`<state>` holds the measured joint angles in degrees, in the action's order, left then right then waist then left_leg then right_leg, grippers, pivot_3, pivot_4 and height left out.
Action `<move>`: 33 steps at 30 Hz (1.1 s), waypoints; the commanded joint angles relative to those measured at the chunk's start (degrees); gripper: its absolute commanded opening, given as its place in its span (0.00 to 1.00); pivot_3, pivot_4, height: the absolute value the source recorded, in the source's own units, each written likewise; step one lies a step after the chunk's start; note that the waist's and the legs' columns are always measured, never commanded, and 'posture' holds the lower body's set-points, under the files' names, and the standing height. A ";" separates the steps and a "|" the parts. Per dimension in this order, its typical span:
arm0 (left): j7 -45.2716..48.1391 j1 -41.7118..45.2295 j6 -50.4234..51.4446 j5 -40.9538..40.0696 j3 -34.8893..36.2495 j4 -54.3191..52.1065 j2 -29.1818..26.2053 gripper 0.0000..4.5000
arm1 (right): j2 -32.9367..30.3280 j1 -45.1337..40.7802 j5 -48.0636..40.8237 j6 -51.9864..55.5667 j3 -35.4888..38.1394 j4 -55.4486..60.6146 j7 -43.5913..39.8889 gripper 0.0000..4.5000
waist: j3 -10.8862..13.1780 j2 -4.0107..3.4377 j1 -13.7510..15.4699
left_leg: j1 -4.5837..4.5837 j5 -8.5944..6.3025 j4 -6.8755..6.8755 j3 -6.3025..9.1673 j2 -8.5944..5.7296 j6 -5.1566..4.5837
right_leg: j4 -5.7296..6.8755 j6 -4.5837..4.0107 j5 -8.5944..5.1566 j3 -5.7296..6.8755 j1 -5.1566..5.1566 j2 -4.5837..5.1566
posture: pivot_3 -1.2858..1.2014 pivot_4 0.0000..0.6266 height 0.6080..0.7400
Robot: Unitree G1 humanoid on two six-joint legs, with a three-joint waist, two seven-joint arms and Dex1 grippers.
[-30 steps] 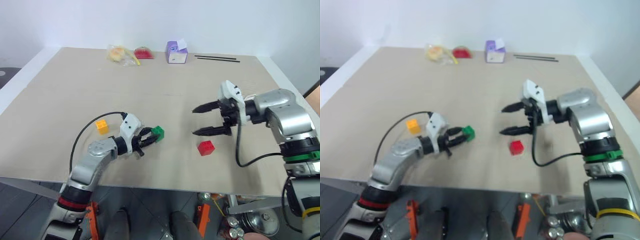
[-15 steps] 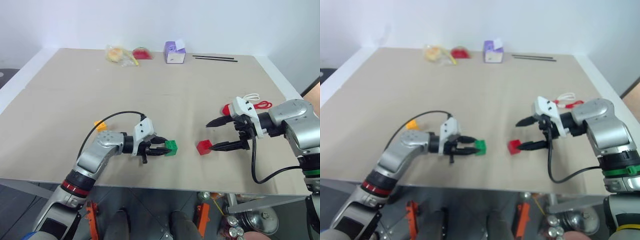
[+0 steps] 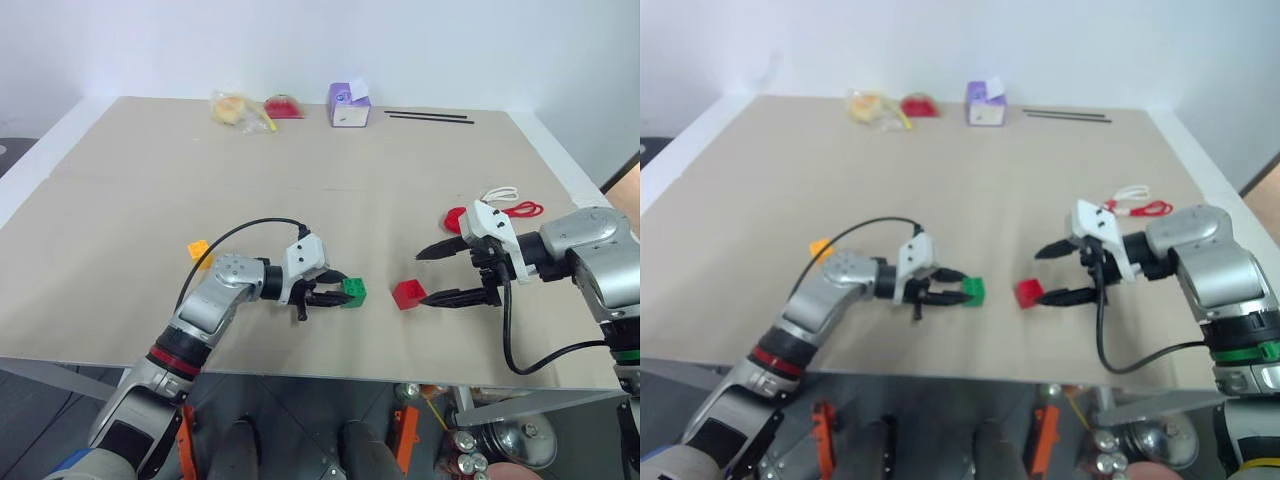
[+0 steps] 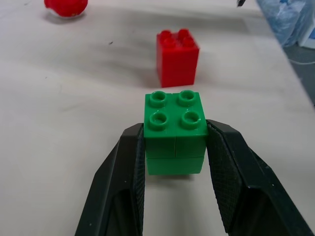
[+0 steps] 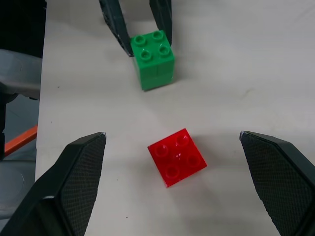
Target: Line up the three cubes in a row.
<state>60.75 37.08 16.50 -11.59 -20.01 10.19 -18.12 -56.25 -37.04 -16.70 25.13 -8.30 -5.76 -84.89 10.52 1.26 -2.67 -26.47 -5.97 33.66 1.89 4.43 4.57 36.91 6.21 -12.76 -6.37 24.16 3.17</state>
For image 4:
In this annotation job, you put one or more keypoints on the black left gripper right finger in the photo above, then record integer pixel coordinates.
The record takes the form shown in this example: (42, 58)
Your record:
(251, 186)

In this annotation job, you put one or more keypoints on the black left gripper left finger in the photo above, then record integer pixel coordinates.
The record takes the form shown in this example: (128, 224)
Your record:
(110, 186)

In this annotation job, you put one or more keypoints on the green building block cube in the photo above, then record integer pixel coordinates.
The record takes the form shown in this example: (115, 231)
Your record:
(175, 137)

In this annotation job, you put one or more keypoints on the red building block cube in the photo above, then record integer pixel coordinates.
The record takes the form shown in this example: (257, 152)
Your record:
(177, 61)

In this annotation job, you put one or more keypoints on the clear blue plastic bag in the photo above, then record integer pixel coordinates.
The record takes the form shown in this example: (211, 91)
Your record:
(283, 17)

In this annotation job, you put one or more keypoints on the small black object tip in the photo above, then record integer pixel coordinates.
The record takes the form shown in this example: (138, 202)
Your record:
(240, 3)

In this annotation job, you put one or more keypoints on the red round plush object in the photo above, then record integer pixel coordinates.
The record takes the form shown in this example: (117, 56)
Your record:
(66, 7)

